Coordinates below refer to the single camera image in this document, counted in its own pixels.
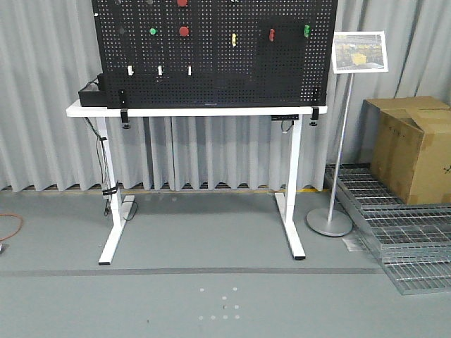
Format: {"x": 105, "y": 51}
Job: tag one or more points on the large red mushroom button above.
{"x": 184, "y": 31}

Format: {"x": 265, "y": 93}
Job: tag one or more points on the white standing desk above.
{"x": 285, "y": 200}

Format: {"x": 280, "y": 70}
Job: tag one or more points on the desk height control panel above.
{"x": 290, "y": 117}

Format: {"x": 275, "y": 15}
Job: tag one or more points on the right black mounting clamp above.
{"x": 315, "y": 107}

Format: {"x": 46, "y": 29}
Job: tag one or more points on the black mounting clamp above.
{"x": 123, "y": 97}
{"x": 315, "y": 107}

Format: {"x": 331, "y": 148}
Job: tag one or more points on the left black mounting clamp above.
{"x": 123, "y": 97}

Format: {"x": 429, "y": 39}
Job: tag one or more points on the silver sign stand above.
{"x": 328, "y": 221}

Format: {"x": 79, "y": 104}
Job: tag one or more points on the black perforated pegboard panel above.
{"x": 254, "y": 73}

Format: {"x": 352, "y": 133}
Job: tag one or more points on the black box on desk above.
{"x": 93, "y": 94}

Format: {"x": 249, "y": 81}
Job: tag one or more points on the framed photo sign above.
{"x": 359, "y": 52}

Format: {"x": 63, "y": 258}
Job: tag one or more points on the brown cardboard box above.
{"x": 411, "y": 156}

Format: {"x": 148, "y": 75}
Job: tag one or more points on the metal floor grating stack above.
{"x": 411, "y": 243}

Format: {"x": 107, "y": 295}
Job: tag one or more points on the grey curtain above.
{"x": 49, "y": 51}

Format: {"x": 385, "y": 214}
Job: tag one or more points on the left white rocker switch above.
{"x": 130, "y": 70}

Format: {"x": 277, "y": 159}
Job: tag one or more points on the red toggle switch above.
{"x": 271, "y": 35}

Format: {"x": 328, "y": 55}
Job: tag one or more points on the green toggle switch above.
{"x": 307, "y": 30}

